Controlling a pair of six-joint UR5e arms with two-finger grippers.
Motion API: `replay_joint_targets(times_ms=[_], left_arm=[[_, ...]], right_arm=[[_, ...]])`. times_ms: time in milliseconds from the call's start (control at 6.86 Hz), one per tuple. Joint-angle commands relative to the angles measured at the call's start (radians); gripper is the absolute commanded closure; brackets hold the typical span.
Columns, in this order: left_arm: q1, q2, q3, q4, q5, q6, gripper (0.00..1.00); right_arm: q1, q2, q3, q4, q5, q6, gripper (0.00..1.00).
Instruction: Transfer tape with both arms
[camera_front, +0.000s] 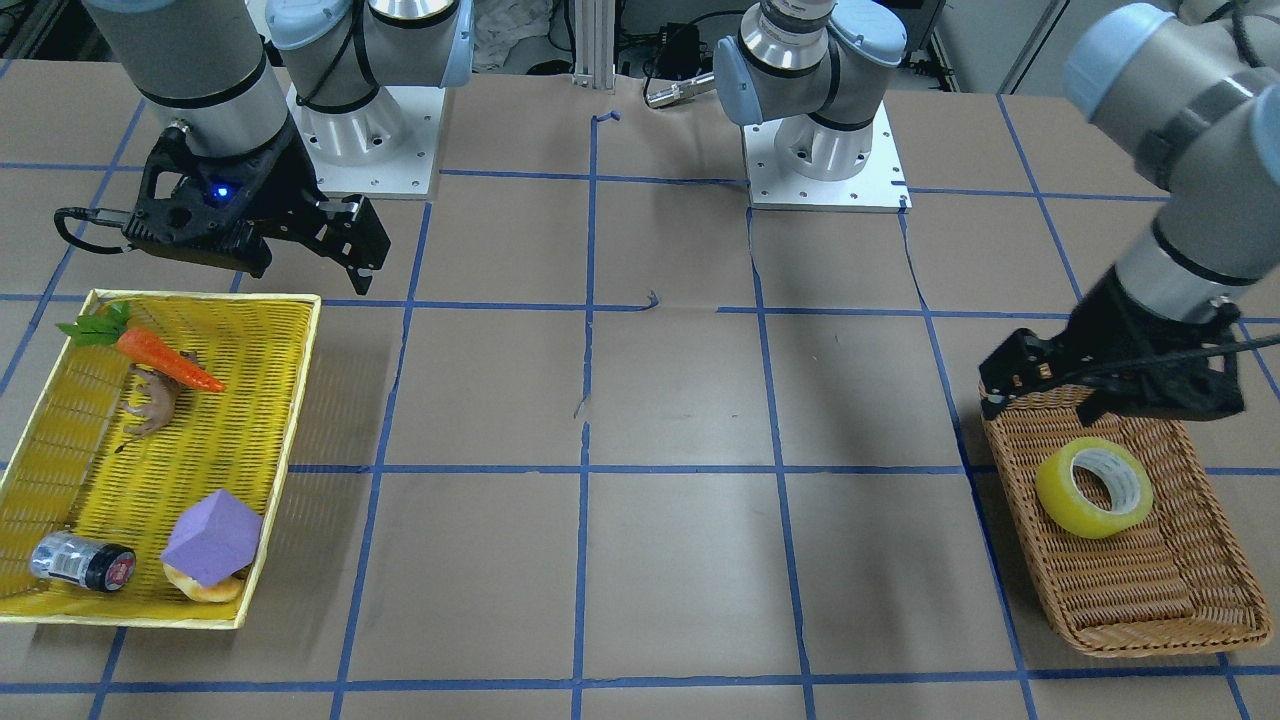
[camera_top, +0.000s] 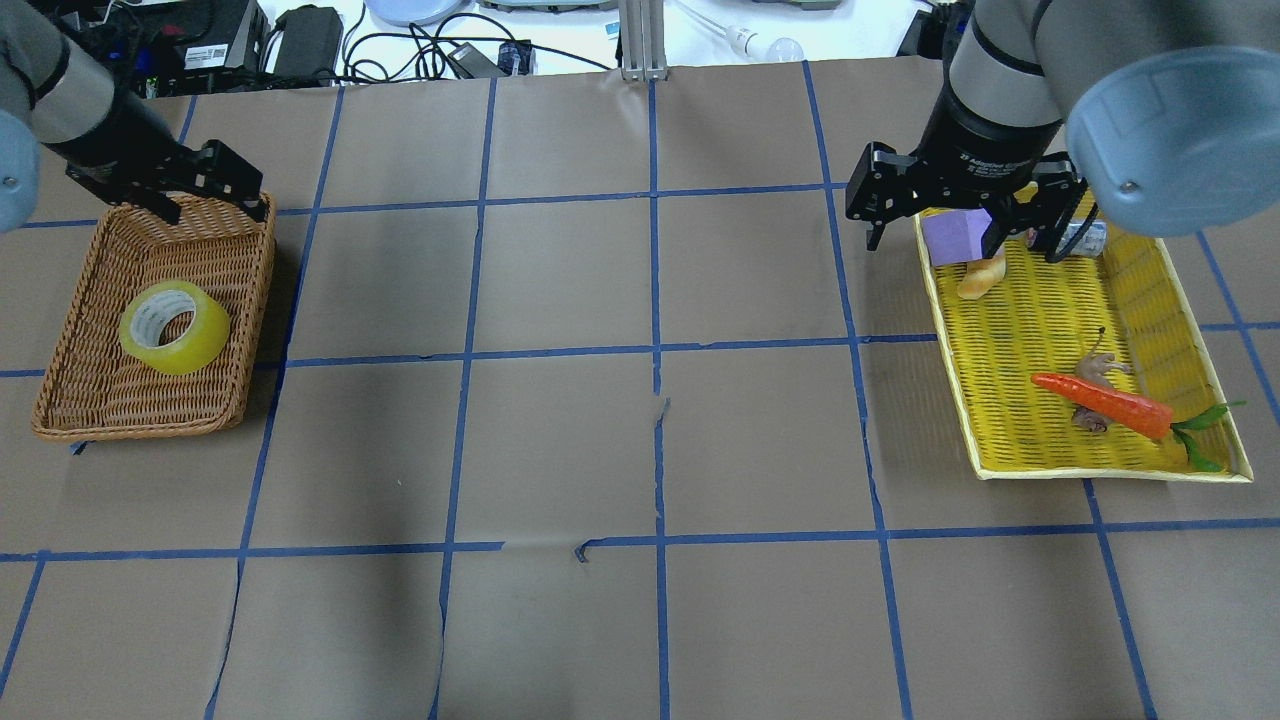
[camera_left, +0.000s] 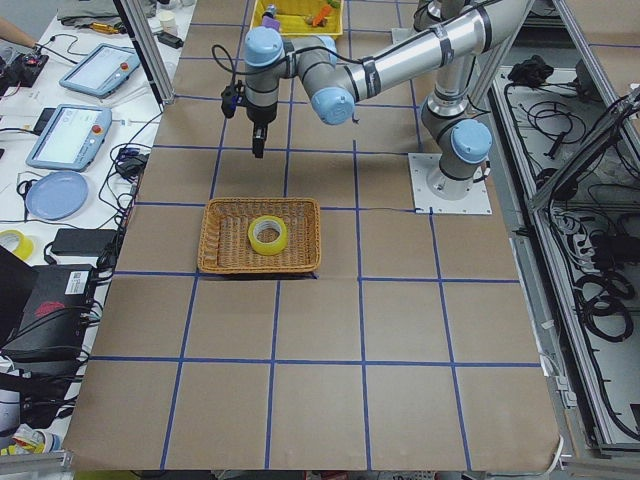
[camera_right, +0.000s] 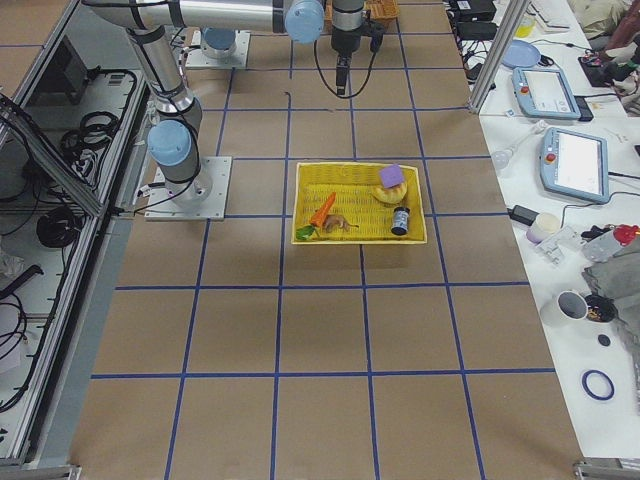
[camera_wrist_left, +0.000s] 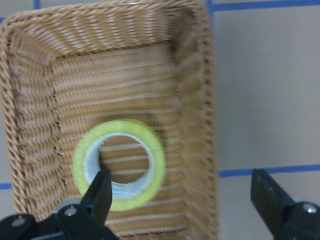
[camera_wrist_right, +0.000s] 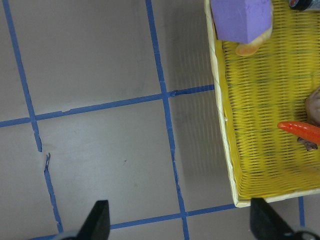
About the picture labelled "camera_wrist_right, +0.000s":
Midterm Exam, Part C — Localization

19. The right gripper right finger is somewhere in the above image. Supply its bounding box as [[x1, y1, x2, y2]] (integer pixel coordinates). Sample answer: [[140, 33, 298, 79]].
[[249, 198, 296, 240]]

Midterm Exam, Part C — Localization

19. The orange toy carrot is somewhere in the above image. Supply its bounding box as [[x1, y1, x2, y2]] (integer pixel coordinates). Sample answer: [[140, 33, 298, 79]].
[[277, 121, 320, 145]]

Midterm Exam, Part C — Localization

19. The yellow woven basket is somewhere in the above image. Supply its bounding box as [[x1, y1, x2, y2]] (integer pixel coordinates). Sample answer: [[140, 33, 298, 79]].
[[204, 0, 320, 208]]

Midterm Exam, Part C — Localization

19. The brown toy animal figure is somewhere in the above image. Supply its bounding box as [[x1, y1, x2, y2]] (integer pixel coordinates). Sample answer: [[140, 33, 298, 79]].
[[297, 86, 320, 151]]

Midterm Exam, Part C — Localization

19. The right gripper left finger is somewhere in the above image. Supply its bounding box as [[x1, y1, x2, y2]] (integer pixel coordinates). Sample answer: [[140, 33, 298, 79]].
[[75, 200, 110, 240]]

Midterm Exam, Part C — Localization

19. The purple foam cube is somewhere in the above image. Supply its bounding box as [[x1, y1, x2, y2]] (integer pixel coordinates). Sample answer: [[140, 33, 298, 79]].
[[210, 0, 272, 44]]

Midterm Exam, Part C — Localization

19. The toy bread croissant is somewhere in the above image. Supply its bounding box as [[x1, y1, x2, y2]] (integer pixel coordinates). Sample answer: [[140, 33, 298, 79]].
[[235, 26, 273, 57]]

